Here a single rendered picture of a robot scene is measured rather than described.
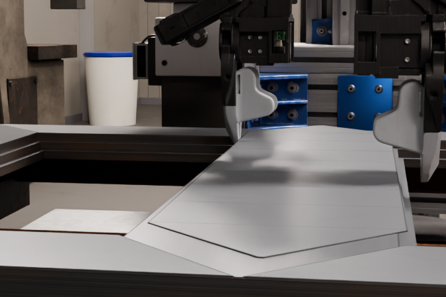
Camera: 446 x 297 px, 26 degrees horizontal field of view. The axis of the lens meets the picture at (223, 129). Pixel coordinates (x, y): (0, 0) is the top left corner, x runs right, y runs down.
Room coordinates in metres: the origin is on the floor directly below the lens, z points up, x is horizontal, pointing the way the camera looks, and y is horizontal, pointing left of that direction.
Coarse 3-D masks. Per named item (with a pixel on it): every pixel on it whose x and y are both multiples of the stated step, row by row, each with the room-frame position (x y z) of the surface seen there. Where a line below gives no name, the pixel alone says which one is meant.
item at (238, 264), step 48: (48, 144) 1.21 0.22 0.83; (96, 144) 1.20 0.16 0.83; (144, 144) 1.19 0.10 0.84; (192, 144) 1.19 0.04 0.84; (144, 240) 0.61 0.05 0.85; (192, 240) 0.61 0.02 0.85; (384, 240) 0.61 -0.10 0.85; (0, 288) 0.55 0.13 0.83; (48, 288) 0.54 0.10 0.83; (96, 288) 0.54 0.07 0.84; (144, 288) 0.53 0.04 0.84; (192, 288) 0.53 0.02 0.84; (240, 288) 0.52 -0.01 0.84; (288, 288) 0.52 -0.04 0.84; (336, 288) 0.51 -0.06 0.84; (384, 288) 0.51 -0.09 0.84; (432, 288) 0.51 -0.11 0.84
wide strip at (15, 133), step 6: (0, 126) 1.30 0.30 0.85; (6, 126) 1.30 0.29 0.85; (0, 132) 1.23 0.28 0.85; (6, 132) 1.23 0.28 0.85; (12, 132) 1.23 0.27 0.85; (18, 132) 1.23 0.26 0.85; (24, 132) 1.23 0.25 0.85; (30, 132) 1.23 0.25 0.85; (36, 132) 1.23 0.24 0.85; (0, 138) 1.16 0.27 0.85; (6, 138) 1.16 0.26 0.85; (12, 138) 1.16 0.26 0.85; (18, 138) 1.16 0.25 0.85; (0, 144) 1.10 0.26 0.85
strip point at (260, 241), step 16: (160, 224) 0.66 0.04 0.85; (176, 224) 0.66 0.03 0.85; (192, 224) 0.66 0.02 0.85; (208, 224) 0.66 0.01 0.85; (224, 224) 0.66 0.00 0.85; (208, 240) 0.61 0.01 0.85; (224, 240) 0.61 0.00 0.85; (240, 240) 0.61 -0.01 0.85; (256, 240) 0.61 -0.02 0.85; (272, 240) 0.61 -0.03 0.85; (288, 240) 0.61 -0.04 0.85; (304, 240) 0.61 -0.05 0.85; (320, 240) 0.61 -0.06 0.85; (336, 240) 0.61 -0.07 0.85; (352, 240) 0.61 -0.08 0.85; (256, 256) 0.57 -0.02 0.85; (272, 256) 0.57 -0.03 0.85
